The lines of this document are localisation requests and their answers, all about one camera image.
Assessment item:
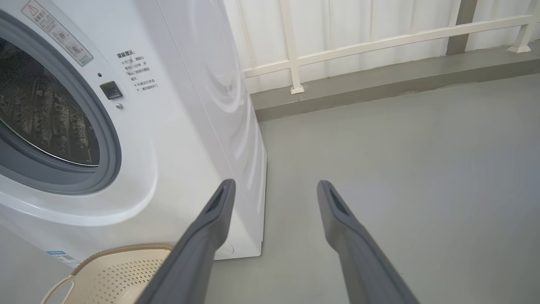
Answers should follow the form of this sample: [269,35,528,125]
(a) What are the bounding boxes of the blue white energy label sticker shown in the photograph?
[46,250,81,268]

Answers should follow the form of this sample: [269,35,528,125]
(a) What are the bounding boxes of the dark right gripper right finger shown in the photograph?
[317,180,420,304]

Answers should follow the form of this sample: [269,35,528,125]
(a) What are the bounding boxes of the white front-load washing machine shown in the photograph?
[0,0,267,269]

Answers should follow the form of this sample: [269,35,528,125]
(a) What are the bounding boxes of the grey rubber door gasket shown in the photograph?
[0,9,123,195]

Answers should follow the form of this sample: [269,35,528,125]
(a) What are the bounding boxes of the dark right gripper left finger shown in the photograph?
[135,179,236,304]

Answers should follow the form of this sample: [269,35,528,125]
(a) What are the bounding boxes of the black door latch socket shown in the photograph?
[100,81,124,100]

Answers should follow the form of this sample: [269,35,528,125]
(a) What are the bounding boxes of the grey warning sticker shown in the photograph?
[21,0,94,67]

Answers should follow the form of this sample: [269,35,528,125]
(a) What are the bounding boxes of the round white filter cover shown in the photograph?
[214,240,235,257]

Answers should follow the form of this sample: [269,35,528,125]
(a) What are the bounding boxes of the cream perforated laundry basket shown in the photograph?
[41,243,175,304]

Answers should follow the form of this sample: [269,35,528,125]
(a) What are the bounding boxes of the cream metal railing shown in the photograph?
[236,0,540,95]

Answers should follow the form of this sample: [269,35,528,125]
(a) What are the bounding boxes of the blue and orange clothes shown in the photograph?
[0,37,101,167]

